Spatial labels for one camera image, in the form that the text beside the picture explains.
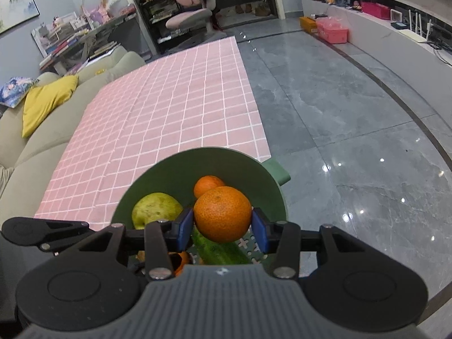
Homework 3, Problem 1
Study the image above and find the yellow-green pear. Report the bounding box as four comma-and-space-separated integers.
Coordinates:
132, 192, 184, 229

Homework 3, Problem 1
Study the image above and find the green cucumber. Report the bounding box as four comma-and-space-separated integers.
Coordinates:
191, 228, 251, 265

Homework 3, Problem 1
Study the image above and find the framed landscape painting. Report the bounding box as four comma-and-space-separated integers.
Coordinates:
0, 0, 40, 36

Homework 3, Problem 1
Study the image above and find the magenta box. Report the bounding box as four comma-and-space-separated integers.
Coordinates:
360, 2, 392, 20

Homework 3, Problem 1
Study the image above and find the green colander bowl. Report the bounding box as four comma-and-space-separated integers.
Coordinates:
111, 147, 291, 276

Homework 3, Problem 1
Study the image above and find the white low cabinet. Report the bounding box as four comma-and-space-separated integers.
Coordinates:
302, 0, 452, 89

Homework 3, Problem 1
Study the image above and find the beige sofa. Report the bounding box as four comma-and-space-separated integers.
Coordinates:
0, 46, 146, 339

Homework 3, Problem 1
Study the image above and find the white router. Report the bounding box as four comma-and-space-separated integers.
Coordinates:
403, 9, 435, 43

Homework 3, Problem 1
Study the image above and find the cluttered desk with books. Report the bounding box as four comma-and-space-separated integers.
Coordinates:
32, 5, 138, 75

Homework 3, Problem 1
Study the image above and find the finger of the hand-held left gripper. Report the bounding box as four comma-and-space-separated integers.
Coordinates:
35, 220, 90, 252

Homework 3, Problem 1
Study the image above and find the pink office chair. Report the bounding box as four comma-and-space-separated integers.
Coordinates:
165, 0, 217, 38

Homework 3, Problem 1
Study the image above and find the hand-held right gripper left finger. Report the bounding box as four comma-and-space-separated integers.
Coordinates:
76, 208, 195, 279

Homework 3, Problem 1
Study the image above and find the printed cushion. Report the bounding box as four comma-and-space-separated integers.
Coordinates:
0, 77, 39, 108

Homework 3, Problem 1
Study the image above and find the pink storage box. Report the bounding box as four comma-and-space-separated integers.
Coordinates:
316, 17, 350, 45

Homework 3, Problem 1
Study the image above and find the pink checked tablecloth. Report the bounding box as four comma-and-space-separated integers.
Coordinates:
34, 36, 272, 232

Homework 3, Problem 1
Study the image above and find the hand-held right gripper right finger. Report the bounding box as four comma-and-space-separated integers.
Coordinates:
251, 208, 371, 279

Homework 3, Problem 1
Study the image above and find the yellow pillow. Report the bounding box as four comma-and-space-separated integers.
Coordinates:
22, 75, 79, 139

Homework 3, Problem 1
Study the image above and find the orange box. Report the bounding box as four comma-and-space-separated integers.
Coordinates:
299, 16, 320, 35

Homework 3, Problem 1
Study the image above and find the orange mandarin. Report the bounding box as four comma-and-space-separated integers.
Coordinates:
194, 175, 226, 200
193, 186, 252, 244
169, 252, 193, 277

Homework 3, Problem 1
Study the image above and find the black shelf unit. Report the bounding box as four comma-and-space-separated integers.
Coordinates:
132, 0, 184, 55

